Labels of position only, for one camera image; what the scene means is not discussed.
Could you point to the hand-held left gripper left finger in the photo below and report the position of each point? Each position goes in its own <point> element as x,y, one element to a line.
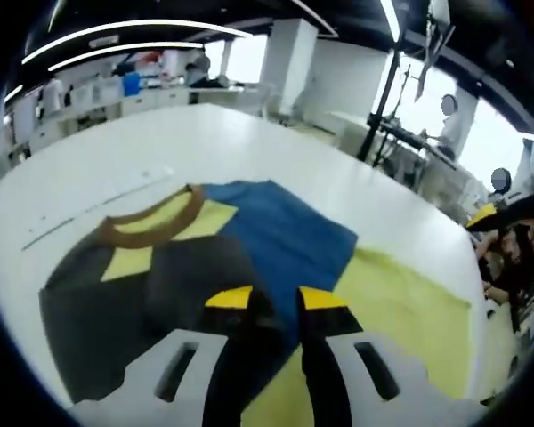
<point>160,382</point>

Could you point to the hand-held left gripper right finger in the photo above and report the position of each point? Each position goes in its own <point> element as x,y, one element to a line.
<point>382,391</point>

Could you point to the white pillar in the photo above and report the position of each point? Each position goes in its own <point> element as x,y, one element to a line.
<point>291,66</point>

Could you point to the blue box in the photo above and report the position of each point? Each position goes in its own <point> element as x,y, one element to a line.
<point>131,83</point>

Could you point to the yellow blue grey garment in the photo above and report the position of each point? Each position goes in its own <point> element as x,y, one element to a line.
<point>293,231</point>

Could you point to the black tripod stand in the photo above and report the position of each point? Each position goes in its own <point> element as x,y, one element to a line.
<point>378,111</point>

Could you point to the hanging metal bracket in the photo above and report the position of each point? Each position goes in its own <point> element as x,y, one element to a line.
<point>437,40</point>

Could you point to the white cabinet counter row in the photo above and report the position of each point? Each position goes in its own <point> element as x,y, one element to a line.
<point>138,104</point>

